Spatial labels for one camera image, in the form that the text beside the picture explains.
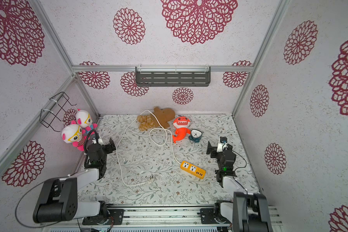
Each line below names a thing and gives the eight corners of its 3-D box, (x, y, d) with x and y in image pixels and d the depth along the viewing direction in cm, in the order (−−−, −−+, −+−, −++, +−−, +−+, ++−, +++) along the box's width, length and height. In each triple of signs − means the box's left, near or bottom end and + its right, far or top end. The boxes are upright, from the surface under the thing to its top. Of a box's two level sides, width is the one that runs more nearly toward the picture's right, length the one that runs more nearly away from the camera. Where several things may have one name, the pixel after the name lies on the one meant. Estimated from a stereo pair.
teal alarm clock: (187, 140, 107) (188, 136, 103) (191, 132, 112) (192, 127, 108) (198, 144, 105) (199, 140, 101) (201, 135, 110) (203, 131, 106)
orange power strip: (178, 168, 93) (178, 166, 91) (181, 161, 96) (181, 159, 94) (203, 179, 88) (204, 177, 86) (205, 172, 91) (206, 170, 89)
